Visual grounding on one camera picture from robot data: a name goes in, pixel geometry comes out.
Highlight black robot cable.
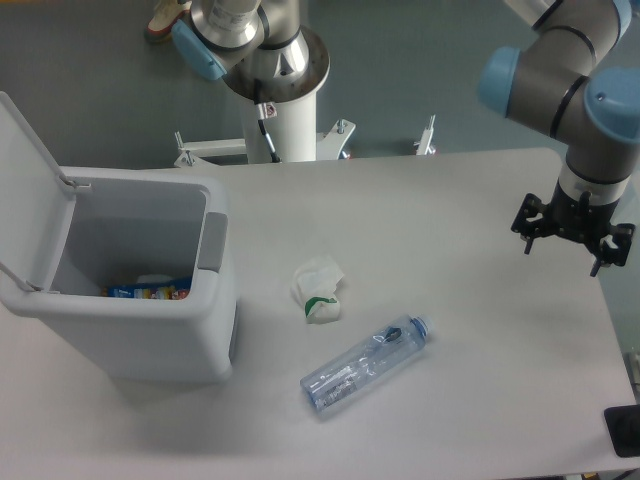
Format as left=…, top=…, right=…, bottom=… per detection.
left=251, top=79, right=283, bottom=164

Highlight grey trash can lid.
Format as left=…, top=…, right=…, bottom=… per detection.
left=1, top=93, right=91, bottom=292

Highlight grey plastic trash can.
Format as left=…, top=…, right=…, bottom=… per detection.
left=1, top=168, right=237, bottom=383

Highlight white and yellow sneaker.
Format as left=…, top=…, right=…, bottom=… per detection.
left=144, top=0, right=192, bottom=44

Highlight clear plastic water bottle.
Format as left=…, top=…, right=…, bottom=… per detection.
left=299, top=314, right=434, bottom=415

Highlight black device at table edge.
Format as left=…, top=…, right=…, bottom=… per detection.
left=604, top=404, right=640, bottom=458

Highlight blue snack packet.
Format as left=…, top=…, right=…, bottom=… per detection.
left=101, top=277, right=192, bottom=300

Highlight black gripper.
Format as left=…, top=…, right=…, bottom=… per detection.
left=511, top=186, right=636, bottom=277

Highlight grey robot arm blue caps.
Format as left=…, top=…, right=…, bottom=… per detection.
left=171, top=1, right=639, bottom=268

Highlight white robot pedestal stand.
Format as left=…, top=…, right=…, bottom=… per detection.
left=172, top=24, right=439, bottom=169

